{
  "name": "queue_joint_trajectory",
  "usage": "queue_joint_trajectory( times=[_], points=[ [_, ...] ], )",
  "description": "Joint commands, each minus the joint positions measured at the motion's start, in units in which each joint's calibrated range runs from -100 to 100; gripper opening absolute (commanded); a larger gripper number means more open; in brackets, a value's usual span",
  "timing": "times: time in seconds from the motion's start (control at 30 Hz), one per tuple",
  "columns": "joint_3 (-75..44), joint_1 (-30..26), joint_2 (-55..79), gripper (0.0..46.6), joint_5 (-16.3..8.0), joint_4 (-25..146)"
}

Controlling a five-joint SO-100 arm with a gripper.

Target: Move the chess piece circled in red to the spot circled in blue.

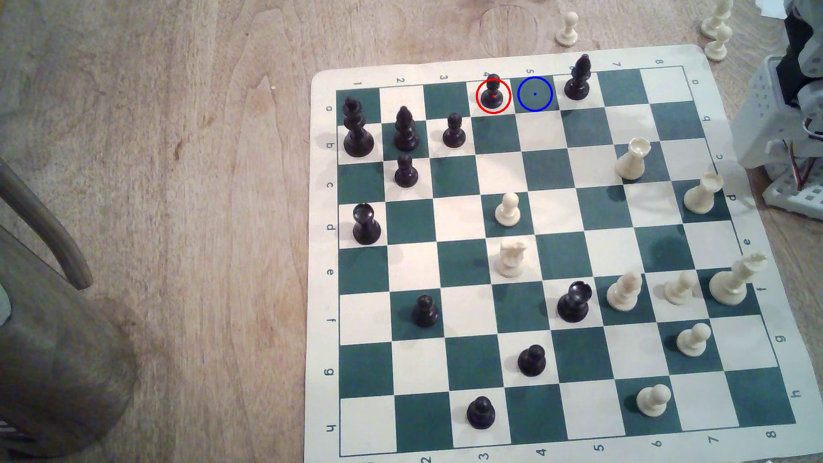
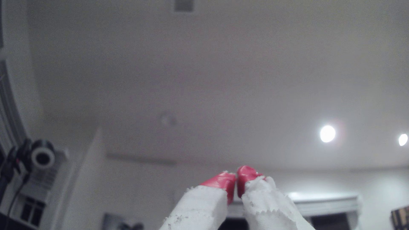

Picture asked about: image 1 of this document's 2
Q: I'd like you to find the black pawn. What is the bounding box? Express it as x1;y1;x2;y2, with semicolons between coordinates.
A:
412;294;439;328
467;396;496;430
517;345;547;378
442;112;468;149
481;73;508;110
393;153;419;189

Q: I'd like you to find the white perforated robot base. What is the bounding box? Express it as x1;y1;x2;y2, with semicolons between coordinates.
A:
763;164;823;221

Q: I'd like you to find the green white chess board mat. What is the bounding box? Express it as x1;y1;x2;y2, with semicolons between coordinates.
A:
304;44;812;463

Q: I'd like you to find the black rook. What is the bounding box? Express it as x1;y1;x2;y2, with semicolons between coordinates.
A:
352;203;381;246

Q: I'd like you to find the black bishop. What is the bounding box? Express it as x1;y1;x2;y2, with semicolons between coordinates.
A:
393;106;421;153
564;54;592;102

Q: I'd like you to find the white pawn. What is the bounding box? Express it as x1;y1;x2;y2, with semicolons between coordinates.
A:
676;322;712;358
494;192;522;227
637;384;672;418
664;271;698;306
705;24;733;62
556;12;580;48

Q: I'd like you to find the white knight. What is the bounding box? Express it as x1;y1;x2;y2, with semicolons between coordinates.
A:
496;238;528;279

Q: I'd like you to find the black king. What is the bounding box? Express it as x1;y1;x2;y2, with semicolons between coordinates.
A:
342;97;375;158

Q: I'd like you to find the black knight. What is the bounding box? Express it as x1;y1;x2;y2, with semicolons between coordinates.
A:
557;280;592;324

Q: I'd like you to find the white bishop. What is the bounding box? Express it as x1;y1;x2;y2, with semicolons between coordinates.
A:
606;270;643;312
700;0;734;38

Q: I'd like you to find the white rook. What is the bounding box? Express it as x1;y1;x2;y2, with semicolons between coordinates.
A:
683;171;724;216
615;137;652;181

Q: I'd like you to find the white king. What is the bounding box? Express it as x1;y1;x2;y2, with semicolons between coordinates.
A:
709;252;769;306

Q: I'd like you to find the curved wooden chair rail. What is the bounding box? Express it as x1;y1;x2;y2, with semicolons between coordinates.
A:
0;157;94;290

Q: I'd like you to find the red servo cable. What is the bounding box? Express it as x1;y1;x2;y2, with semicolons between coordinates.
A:
790;119;823;190

